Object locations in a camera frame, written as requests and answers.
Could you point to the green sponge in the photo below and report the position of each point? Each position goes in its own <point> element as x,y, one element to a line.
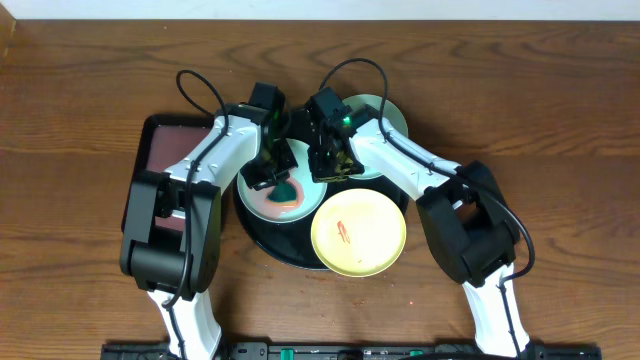
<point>283,193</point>

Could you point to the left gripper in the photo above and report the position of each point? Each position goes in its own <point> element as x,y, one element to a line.
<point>284,151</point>

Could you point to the rectangular black tray red mat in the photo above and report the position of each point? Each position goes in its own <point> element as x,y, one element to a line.
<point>165,140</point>

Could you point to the round black tray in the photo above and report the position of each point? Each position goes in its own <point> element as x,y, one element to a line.
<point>290,243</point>

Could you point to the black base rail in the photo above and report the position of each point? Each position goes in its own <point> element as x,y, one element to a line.
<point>264,351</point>

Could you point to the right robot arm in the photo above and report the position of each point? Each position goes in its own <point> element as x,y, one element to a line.
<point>470,230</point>

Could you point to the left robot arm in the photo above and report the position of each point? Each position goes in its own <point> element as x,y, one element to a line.
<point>172,222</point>

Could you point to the light blue plate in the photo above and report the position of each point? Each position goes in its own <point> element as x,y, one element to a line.
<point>391,112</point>
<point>310,194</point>

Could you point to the yellow plate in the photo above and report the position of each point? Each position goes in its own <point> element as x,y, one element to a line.
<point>358,233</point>

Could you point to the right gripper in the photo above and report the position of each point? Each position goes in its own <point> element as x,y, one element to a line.
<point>318,170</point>

